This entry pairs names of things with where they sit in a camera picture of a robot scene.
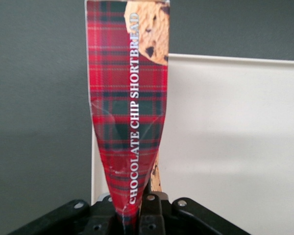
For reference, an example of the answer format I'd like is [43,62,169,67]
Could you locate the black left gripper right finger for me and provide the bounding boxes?
[137,191,174,235]

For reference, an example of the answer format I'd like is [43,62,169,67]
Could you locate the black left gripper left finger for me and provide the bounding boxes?
[89,192,124,235]

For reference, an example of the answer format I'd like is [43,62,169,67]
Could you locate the pale pink plastic tray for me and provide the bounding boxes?
[90,52,294,235]

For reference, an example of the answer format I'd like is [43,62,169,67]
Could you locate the red tartan cookie box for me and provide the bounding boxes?
[84,0,172,235]

